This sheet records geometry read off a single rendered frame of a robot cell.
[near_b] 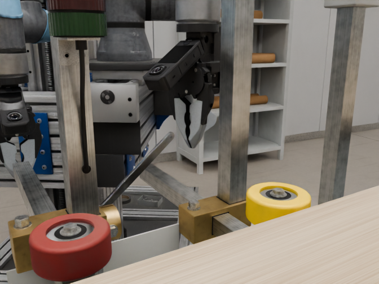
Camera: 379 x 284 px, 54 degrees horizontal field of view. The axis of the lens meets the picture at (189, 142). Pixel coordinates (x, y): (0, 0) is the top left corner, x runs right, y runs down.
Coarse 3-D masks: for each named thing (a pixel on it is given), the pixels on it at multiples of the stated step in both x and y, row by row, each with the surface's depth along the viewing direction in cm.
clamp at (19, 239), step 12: (36, 216) 49; (48, 216) 49; (108, 216) 50; (12, 228) 46; (120, 228) 51; (12, 240) 44; (24, 240) 45; (12, 252) 47; (24, 252) 45; (24, 264) 45
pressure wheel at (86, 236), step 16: (48, 224) 39; (64, 224) 38; (80, 224) 40; (96, 224) 39; (32, 240) 36; (48, 240) 36; (64, 240) 37; (80, 240) 36; (96, 240) 36; (32, 256) 36; (48, 256) 35; (64, 256) 35; (80, 256) 35; (96, 256) 36; (48, 272) 35; (64, 272) 35; (80, 272) 36
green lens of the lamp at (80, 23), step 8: (48, 16) 38; (56, 16) 37; (64, 16) 37; (72, 16) 37; (80, 16) 37; (88, 16) 37; (96, 16) 38; (104, 16) 39; (56, 24) 37; (64, 24) 37; (72, 24) 37; (80, 24) 37; (88, 24) 38; (96, 24) 38; (104, 24) 39; (56, 32) 38; (64, 32) 37; (72, 32) 37; (80, 32) 37; (88, 32) 38; (96, 32) 38; (104, 32) 40
